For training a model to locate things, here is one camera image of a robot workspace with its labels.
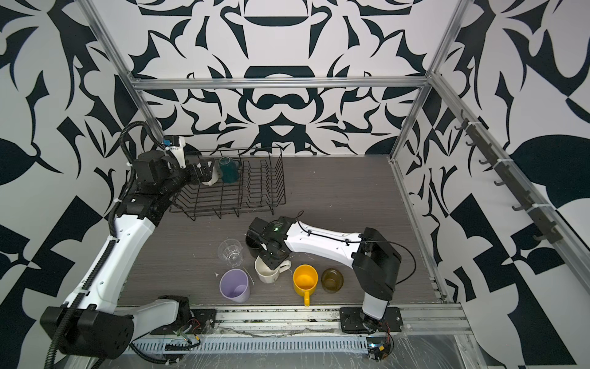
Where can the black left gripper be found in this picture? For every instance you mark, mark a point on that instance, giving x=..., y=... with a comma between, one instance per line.
x=205, y=173

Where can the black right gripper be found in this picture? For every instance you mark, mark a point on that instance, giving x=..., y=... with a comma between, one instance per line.
x=269, y=263

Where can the green mug white inside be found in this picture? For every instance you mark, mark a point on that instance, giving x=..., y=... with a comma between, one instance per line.
x=229, y=170

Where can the cream white ceramic mug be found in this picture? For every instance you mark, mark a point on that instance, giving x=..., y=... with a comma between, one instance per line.
x=267, y=275

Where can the black wire dish rack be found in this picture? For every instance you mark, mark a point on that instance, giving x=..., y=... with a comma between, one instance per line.
x=261, y=186

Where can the white mug red inside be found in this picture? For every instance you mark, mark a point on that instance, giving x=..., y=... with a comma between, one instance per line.
x=210, y=173

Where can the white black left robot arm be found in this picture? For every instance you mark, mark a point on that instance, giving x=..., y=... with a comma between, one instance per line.
x=88, y=324

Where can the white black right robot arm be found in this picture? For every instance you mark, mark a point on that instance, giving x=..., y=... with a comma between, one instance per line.
x=375, y=261

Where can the black ceramic mug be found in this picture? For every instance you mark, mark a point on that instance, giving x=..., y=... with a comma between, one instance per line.
x=254, y=245

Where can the clear glass cup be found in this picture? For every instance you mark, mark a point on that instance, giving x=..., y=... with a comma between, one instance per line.
x=230, y=252

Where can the yellow ceramic mug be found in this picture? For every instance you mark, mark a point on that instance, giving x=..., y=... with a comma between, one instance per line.
x=305, y=281

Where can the lilac plastic cup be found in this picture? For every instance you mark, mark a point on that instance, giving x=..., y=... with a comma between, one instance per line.
x=235, y=286

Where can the olive tinted glass cup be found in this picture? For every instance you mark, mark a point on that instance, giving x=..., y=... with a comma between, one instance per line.
x=332, y=280

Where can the green circuit board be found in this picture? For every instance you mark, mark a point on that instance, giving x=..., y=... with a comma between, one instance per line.
x=379, y=347

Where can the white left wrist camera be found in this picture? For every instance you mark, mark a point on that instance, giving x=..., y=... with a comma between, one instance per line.
x=175, y=144

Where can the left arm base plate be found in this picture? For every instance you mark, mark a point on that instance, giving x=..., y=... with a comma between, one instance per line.
x=199, y=321

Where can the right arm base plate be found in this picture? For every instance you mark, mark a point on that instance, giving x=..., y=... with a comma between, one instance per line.
x=353, y=321

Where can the white slotted cable duct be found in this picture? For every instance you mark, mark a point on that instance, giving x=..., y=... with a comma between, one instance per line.
x=255, y=345

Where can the black wall hook rail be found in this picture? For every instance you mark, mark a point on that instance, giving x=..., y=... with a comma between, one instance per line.
x=507, y=169

